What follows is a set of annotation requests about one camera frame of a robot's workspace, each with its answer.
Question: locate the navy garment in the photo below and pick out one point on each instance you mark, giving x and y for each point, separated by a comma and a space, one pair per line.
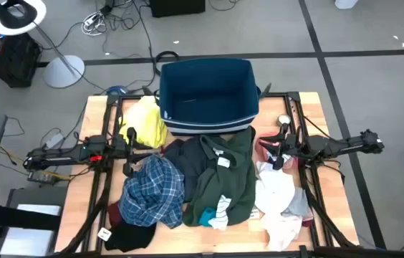
187, 161

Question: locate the navy white striped fabric bin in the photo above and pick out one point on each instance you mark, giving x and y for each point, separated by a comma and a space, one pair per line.
205, 86

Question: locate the black storage crate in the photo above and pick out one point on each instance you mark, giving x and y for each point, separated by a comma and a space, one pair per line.
12, 61

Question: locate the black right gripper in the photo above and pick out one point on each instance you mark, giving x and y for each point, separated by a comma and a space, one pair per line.
289, 147

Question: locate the maroon garment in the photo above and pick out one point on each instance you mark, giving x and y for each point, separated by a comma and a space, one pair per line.
114, 215

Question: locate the black power adapter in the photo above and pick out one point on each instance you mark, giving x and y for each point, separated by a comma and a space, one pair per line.
42, 177

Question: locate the white striped sock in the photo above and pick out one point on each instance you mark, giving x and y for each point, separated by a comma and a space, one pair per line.
269, 156
220, 215

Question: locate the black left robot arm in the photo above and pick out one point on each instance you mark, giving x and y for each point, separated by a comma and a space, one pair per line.
62, 156

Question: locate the grey power adapter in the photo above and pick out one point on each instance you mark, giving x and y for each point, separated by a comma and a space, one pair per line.
54, 140

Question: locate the white label card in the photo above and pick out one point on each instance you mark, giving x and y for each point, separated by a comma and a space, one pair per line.
254, 214
104, 234

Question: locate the blue plaid shirt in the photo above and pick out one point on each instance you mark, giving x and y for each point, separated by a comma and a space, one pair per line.
152, 193

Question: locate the black box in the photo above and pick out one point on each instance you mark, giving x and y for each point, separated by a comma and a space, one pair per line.
177, 7

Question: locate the white floor lamp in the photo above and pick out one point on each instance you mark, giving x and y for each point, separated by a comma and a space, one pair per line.
64, 71

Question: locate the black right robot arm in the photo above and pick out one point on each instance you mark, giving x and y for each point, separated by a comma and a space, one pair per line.
331, 145

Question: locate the coral pink garment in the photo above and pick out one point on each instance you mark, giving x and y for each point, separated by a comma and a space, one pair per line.
262, 157

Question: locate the yellow garment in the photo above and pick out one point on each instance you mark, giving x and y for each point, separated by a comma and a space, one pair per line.
144, 122

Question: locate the black table frame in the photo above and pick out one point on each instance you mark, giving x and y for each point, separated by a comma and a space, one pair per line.
293, 96

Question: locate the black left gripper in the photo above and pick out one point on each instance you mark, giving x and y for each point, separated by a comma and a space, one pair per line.
125, 150

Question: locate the white garment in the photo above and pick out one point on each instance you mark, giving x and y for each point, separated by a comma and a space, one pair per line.
273, 190

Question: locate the grey metal cart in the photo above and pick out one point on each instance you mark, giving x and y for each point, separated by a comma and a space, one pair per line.
37, 195

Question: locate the black garment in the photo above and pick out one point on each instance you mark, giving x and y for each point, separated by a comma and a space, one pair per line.
130, 236

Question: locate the teal garment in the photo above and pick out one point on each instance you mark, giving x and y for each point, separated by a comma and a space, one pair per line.
206, 216

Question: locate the grey garment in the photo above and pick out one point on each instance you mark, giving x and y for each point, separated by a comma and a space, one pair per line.
298, 204

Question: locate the pale pink garment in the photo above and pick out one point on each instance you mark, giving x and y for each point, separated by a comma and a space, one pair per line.
281, 231

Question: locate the dark green hoodie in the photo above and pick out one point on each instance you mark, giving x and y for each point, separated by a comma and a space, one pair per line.
230, 179

